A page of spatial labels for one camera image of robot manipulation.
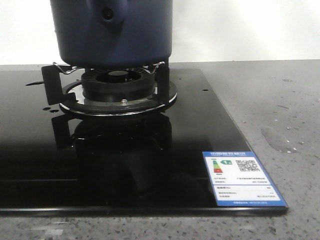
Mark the dark blue cooking pot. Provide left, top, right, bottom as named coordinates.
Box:
left=50, top=0, right=173, bottom=68

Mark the black metal pot support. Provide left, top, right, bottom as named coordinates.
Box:
left=41, top=61, right=178, bottom=118

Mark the black round burner head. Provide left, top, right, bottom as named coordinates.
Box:
left=81, top=68, right=156, bottom=103

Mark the blue white energy label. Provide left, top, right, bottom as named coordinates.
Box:
left=202, top=151, right=288, bottom=208

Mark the black glass gas stove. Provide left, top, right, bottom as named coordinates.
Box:
left=0, top=69, right=288, bottom=217

